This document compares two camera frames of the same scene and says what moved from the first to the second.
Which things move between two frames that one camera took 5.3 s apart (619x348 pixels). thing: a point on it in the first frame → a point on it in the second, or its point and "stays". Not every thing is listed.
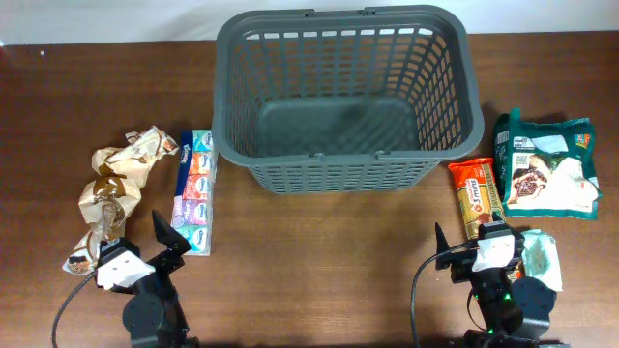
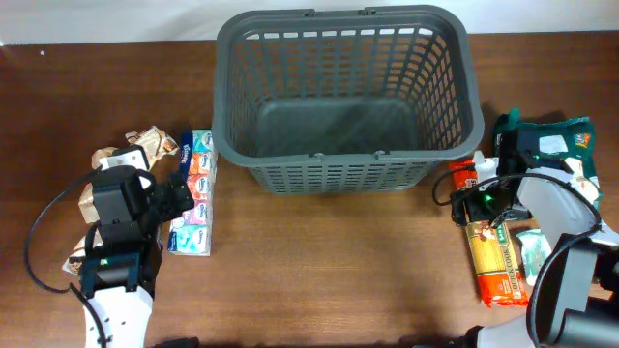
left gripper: [172, 241] → [171, 205]
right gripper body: [461, 263] → [494, 204]
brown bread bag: [132, 160] stays
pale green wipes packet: [542, 258] stays
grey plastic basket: [347, 101] stays
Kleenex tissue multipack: [192, 213] stays
